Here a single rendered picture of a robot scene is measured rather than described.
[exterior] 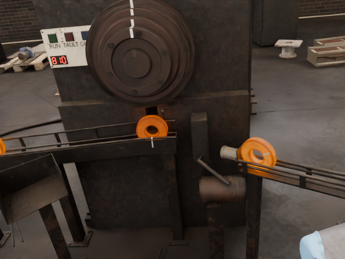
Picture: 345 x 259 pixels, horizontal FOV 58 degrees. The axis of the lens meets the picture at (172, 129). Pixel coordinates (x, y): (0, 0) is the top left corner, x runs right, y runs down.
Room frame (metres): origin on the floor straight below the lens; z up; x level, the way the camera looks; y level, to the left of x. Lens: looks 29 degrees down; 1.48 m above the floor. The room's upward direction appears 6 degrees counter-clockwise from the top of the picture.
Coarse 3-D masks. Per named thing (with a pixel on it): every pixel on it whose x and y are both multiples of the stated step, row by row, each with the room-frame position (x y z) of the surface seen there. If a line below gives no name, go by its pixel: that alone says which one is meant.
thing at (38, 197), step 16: (32, 160) 1.23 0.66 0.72; (48, 160) 1.26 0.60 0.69; (0, 176) 1.16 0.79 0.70; (16, 176) 1.19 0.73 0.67; (32, 176) 1.22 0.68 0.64; (48, 176) 1.25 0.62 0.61; (0, 192) 1.14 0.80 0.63; (16, 192) 1.17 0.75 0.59; (32, 192) 1.15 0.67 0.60; (48, 192) 1.13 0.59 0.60; (64, 192) 1.11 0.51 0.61; (0, 208) 0.98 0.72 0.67; (16, 208) 1.06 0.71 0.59; (32, 208) 1.04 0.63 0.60; (48, 208) 1.11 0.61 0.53; (48, 224) 1.10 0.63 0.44; (64, 240) 1.12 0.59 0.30; (64, 256) 1.11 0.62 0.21
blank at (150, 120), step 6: (144, 120) 1.35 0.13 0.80; (150, 120) 1.35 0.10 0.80; (156, 120) 1.35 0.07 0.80; (162, 120) 1.36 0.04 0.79; (138, 126) 1.36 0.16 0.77; (144, 126) 1.35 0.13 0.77; (156, 126) 1.35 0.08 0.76; (162, 126) 1.34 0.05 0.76; (138, 132) 1.36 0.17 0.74; (144, 132) 1.35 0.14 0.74; (162, 132) 1.34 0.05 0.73
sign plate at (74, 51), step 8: (48, 32) 1.51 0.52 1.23; (56, 32) 1.50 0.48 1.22; (64, 32) 1.50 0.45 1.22; (72, 32) 1.50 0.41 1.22; (80, 32) 1.49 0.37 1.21; (48, 40) 1.51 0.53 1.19; (64, 40) 1.50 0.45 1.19; (80, 40) 1.49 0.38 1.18; (48, 48) 1.51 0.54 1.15; (56, 48) 1.51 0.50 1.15; (64, 48) 1.50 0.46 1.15; (72, 48) 1.50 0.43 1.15; (80, 48) 1.49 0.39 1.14; (48, 56) 1.51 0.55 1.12; (56, 56) 1.51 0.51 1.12; (64, 56) 1.50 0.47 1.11; (72, 56) 1.50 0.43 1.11; (80, 56) 1.49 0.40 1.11; (56, 64) 1.51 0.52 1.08; (64, 64) 1.51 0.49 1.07; (72, 64) 1.50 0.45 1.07; (80, 64) 1.50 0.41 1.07
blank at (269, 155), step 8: (248, 144) 1.11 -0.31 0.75; (256, 144) 1.09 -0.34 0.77; (264, 144) 1.07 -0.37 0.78; (248, 152) 1.11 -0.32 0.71; (264, 152) 1.06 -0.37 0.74; (272, 152) 1.05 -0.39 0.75; (248, 160) 1.11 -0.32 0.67; (256, 160) 1.10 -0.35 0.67; (264, 160) 1.06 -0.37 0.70; (272, 160) 1.03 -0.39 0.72; (264, 168) 1.06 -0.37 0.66
